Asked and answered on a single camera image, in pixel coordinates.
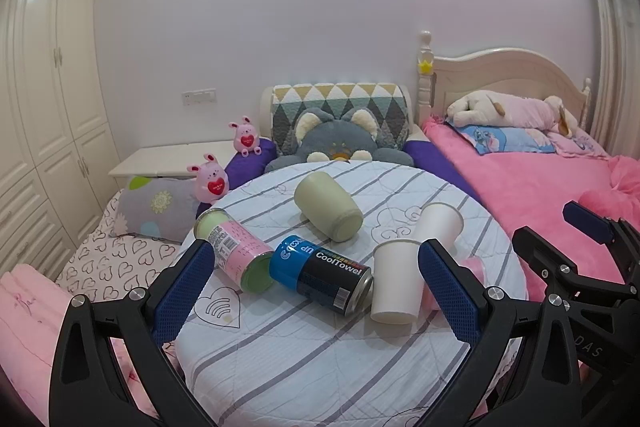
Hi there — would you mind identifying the green plastic cup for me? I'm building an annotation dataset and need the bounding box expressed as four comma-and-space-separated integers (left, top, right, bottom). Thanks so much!
294, 171, 363, 243

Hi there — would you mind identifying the white paper cup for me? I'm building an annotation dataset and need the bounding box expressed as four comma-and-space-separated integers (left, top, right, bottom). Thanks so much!
411, 202, 464, 253
371, 239, 424, 325

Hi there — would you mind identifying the pink bed blanket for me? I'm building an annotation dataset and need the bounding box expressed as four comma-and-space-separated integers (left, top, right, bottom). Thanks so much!
423, 118, 639, 283

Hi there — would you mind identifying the pink folded quilt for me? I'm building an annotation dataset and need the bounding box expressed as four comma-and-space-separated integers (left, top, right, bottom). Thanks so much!
0, 263, 156, 427

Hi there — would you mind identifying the white curtain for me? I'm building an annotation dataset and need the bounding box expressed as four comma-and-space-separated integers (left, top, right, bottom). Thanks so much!
590, 0, 639, 158

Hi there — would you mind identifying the heart pattern bedsheet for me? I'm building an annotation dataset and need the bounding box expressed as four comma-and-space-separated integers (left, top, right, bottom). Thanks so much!
55, 191, 180, 303

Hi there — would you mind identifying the blue cartoon pillow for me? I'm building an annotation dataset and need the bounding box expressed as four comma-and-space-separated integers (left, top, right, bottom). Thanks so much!
446, 120, 555, 156

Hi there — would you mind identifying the white pink plush toy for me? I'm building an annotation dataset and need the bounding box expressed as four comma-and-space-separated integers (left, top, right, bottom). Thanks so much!
446, 90, 578, 138

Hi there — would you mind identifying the cream wooden headboard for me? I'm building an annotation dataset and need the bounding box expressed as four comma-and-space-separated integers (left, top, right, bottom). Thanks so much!
414, 30, 592, 128

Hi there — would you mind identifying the grey flower pillow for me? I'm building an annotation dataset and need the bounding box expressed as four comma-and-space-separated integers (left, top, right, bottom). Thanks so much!
112, 176, 200, 243

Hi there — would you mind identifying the pink green canister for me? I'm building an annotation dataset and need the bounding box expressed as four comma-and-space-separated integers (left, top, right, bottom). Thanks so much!
193, 208, 273, 294

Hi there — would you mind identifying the blue black CoolTowel can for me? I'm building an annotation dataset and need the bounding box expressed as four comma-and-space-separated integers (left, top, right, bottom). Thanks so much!
269, 235, 373, 317

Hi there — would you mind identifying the cream wardrobe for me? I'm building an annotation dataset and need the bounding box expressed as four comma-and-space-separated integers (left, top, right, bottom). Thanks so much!
1, 0, 119, 280

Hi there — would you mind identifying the yellow star sticker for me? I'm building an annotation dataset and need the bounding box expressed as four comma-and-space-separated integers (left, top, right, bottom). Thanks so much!
418, 61, 433, 75

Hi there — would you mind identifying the pink bunny toy front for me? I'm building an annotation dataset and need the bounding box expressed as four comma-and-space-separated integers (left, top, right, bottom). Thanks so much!
186, 153, 230, 204

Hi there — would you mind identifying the pink bunny toy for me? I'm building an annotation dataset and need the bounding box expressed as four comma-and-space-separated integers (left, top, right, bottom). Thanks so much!
186, 153, 230, 204
229, 116, 262, 157

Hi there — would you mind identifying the diamond pattern quilted cushion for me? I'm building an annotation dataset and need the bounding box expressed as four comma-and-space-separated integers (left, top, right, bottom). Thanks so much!
260, 82, 413, 156

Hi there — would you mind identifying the white nightstand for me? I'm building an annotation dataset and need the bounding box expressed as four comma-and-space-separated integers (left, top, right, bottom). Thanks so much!
108, 141, 235, 179

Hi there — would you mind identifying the grey cat plush cushion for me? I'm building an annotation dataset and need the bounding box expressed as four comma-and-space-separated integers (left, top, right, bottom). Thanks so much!
265, 108, 414, 172

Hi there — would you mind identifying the pink bunny toy back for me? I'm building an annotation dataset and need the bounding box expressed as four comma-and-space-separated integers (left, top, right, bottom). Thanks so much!
229, 116, 262, 157

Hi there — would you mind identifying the wall outlet panel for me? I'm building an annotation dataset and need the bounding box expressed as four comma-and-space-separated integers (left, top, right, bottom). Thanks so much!
181, 89, 216, 106

